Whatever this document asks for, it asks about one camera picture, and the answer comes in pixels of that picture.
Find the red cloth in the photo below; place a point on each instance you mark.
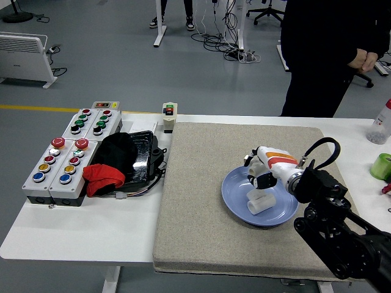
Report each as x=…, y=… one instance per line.
x=102, y=180

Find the clear bottle with red cap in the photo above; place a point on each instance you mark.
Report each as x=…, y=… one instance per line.
x=380, y=128

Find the white paper card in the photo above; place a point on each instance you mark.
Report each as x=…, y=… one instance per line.
x=143, y=125

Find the person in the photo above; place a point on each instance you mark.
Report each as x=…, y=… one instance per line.
x=320, y=45

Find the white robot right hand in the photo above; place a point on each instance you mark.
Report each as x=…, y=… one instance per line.
x=276, y=163

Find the white table leg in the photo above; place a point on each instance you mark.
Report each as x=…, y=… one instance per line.
x=111, y=280
x=325, y=287

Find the grey four-button control box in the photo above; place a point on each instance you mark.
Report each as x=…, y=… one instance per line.
x=104, y=122
x=78, y=123

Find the person's right hand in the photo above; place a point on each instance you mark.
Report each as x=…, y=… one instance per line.
x=357, y=59

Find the black round stand base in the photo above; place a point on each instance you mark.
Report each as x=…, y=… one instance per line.
x=17, y=16

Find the floor power strip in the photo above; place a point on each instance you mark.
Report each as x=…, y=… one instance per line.
x=54, y=49

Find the background person's legs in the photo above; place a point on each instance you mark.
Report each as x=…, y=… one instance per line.
x=189, y=18

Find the blue round plate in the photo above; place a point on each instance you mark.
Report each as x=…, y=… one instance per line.
x=235, y=192

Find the green tape roll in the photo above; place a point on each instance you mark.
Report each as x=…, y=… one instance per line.
x=382, y=166

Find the small red tool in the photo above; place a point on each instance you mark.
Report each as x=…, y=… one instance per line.
x=387, y=188

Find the small grey rocker switch box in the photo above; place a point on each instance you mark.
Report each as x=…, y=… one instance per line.
x=105, y=105

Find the white desk leg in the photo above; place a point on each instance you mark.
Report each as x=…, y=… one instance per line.
x=160, y=27

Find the white panel heater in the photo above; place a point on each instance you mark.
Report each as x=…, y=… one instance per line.
x=21, y=58

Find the large white pipe tee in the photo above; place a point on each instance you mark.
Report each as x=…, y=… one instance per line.
x=261, y=203

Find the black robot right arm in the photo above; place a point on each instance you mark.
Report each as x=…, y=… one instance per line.
x=330, y=213

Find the white desk frame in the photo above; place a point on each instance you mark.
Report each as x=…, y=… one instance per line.
x=282, y=58

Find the black cloth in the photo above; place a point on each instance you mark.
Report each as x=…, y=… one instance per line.
x=114, y=152

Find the white start-stop switch box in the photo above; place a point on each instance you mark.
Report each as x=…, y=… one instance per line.
x=169, y=119

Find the person's left hand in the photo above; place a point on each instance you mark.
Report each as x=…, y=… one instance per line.
x=370, y=62

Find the grey-brown table mat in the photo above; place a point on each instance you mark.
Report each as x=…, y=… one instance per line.
x=198, y=198

